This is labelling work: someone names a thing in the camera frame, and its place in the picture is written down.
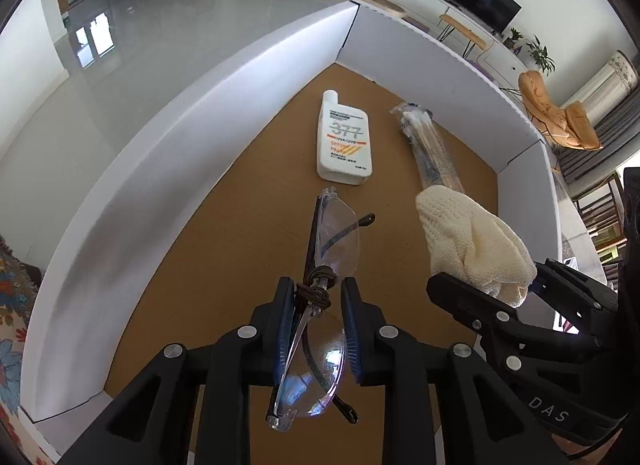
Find cream knitted glove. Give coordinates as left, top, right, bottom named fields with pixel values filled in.
left=416, top=186, right=537, bottom=308

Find clear rimless glasses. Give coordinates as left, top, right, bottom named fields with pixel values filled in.
left=266, top=187, right=375, bottom=433

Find clear plastic wrapped utensil pack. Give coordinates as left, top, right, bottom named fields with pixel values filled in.
left=390, top=102, right=464, bottom=193

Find orange lounge chair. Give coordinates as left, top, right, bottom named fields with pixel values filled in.
left=518, top=71, right=602, bottom=151

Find white lotion bottle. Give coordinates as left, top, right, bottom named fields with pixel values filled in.
left=317, top=89, right=372, bottom=186

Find wooden bench hairpin legs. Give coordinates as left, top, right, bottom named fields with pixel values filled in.
left=437, top=14, right=488, bottom=59

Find white tv cabinet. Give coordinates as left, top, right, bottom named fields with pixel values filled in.
left=390, top=0, right=527, bottom=87

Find white foam board enclosure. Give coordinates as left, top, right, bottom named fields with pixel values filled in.
left=20, top=2, right=562, bottom=422

